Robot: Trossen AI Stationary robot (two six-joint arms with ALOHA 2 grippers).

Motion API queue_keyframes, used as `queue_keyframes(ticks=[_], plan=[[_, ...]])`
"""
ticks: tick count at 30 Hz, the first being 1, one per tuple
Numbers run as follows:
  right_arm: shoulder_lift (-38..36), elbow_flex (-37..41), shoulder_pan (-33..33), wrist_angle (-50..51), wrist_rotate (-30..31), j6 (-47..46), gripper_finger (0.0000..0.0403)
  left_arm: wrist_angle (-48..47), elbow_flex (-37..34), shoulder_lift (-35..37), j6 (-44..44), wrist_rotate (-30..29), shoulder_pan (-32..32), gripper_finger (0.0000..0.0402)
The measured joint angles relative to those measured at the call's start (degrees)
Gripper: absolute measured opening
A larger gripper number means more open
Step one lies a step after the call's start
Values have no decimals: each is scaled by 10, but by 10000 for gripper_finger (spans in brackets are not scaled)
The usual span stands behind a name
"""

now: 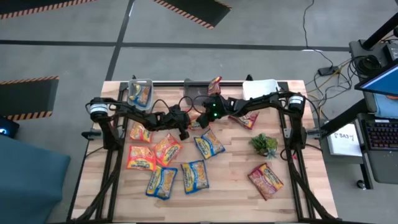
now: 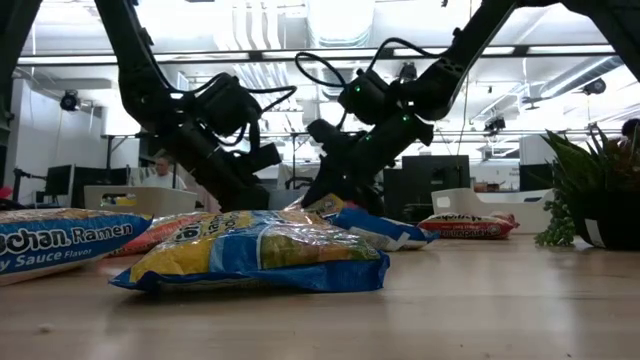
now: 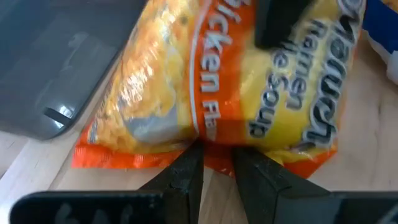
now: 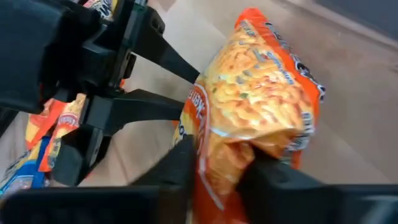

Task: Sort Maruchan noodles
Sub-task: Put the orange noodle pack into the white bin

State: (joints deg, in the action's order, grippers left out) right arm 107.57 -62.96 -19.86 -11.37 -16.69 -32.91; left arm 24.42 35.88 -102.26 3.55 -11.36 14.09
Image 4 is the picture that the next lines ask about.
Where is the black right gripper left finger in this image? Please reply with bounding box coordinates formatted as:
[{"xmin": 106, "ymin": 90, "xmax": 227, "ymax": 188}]
[{"xmin": 132, "ymin": 135, "xmax": 198, "ymax": 224}]

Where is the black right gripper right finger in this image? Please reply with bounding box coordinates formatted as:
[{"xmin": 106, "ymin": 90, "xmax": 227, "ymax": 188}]
[{"xmin": 236, "ymin": 146, "xmax": 368, "ymax": 224}]

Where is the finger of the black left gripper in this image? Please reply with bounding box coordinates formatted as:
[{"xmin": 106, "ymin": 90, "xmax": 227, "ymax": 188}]
[
  {"xmin": 80, "ymin": 88, "xmax": 185, "ymax": 137},
  {"xmin": 133, "ymin": 5, "xmax": 200, "ymax": 85}
]

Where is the blue Maruchan noodle pack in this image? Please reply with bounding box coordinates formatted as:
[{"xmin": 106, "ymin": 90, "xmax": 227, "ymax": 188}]
[{"xmin": 0, "ymin": 136, "xmax": 52, "ymax": 200}]

